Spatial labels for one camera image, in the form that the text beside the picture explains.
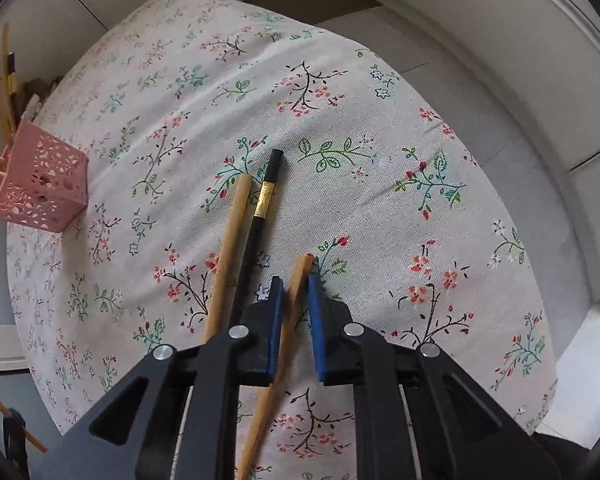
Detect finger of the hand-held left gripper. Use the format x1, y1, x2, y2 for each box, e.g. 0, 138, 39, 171
2, 407, 30, 480

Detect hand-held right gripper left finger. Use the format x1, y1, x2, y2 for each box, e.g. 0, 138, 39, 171
32, 276, 285, 480

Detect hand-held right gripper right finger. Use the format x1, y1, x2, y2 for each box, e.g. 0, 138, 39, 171
307, 274, 561, 480

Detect tan wooden chopstick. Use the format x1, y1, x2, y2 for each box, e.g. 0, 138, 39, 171
0, 391, 48, 453
202, 174, 253, 345
235, 253, 315, 480

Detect pink perforated utensil holder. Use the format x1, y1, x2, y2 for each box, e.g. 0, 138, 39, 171
0, 119, 89, 233

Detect floral tablecloth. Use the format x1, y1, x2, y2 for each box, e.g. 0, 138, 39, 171
4, 0, 558, 480

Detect brown floor mat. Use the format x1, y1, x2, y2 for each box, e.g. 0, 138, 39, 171
242, 0, 381, 26

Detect white kitchen base cabinets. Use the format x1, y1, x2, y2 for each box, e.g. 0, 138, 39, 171
310, 0, 600, 171

